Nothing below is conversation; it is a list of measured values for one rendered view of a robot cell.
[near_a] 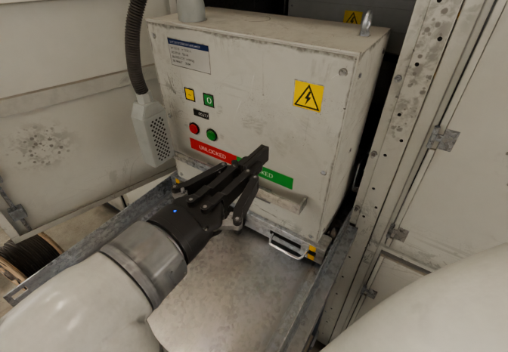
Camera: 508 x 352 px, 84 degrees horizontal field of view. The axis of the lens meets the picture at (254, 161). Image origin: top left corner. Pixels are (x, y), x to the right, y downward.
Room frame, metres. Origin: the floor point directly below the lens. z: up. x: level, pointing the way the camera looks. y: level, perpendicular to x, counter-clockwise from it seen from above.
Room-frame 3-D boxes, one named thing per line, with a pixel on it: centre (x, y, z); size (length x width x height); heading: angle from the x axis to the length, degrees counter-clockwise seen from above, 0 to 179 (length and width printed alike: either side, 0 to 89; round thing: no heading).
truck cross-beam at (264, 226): (0.58, 0.04, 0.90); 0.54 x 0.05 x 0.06; 57
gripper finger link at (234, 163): (0.32, 0.06, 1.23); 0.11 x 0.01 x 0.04; 148
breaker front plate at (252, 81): (0.57, 0.05, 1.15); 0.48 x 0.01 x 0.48; 57
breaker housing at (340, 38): (0.79, -0.09, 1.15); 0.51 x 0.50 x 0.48; 147
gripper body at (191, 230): (0.25, 0.09, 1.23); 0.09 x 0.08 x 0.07; 147
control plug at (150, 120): (0.63, 0.26, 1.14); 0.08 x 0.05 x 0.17; 147
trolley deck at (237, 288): (0.44, 0.13, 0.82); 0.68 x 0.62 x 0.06; 147
